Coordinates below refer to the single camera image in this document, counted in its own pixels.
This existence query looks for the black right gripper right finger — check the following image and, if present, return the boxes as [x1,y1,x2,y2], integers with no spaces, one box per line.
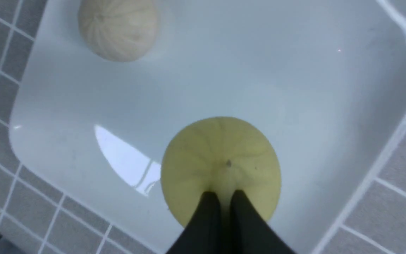
[230,190,295,254]

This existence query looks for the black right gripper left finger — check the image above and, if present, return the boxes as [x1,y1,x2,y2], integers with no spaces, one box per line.
[167,192,222,254]

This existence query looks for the yellow steamed bun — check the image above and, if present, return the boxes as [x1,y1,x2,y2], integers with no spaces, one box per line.
[160,117,281,226]

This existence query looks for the white steamed bun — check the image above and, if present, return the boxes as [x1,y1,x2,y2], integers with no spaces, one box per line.
[77,0,159,62]

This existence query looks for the white rectangular plate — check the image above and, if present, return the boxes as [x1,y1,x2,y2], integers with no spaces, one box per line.
[10,0,406,254]

